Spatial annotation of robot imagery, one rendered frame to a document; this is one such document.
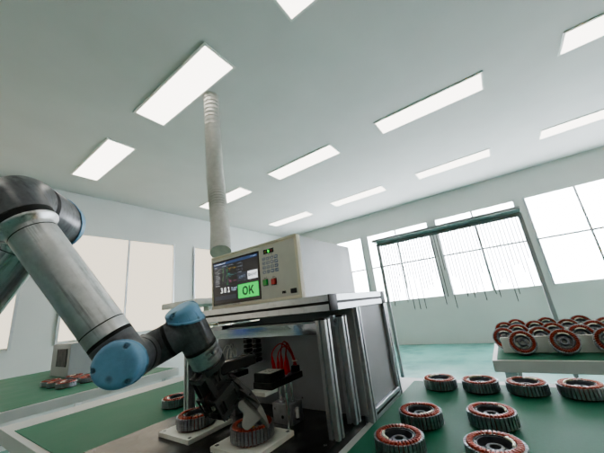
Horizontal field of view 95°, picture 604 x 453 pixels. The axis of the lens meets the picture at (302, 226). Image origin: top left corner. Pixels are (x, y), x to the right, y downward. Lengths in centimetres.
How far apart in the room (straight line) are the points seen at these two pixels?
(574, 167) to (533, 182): 64
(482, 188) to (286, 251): 658
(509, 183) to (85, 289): 717
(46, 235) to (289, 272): 59
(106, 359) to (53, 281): 16
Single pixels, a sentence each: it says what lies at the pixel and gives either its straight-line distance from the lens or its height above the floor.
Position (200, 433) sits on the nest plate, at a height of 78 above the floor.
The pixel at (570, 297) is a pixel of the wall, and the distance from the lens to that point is 705.
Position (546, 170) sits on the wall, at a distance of 738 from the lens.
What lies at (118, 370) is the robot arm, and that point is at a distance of 58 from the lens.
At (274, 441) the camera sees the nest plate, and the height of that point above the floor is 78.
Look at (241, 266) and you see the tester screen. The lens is 106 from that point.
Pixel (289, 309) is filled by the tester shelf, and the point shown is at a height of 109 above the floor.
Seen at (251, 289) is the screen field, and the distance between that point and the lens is 102.
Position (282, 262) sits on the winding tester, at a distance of 92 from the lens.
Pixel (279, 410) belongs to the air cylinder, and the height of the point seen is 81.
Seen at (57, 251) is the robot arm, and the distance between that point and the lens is 66.
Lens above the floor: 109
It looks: 16 degrees up
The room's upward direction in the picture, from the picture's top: 7 degrees counter-clockwise
